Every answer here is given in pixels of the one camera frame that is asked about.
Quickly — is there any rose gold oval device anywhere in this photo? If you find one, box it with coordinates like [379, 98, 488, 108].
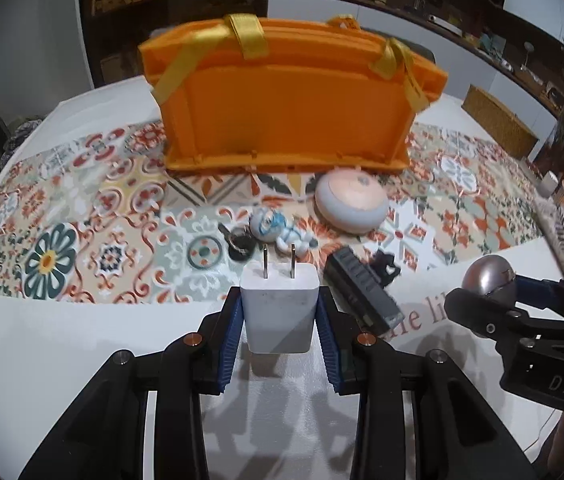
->
[462, 255, 517, 307]

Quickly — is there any white wall plug adapter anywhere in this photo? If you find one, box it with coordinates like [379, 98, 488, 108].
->
[239, 261, 321, 354]

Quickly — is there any white cup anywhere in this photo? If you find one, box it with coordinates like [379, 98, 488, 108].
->
[536, 170, 559, 198]

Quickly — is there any black bike light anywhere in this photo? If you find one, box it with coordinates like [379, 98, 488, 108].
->
[323, 246, 404, 336]

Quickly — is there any woven rectangular basket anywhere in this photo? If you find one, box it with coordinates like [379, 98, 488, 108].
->
[462, 84, 538, 159]

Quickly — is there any pink white round device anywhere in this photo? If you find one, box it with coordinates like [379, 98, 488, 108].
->
[314, 168, 389, 234]

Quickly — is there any patterned table runner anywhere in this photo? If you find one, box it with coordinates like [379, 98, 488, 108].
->
[0, 122, 541, 304]

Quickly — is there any small blue white figurine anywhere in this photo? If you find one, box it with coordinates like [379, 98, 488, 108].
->
[249, 207, 318, 258]

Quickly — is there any orange felt organizer bag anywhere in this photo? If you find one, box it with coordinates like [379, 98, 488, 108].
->
[140, 14, 448, 174]

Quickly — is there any small black ring object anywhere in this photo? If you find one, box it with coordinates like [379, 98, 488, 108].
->
[218, 223, 257, 262]

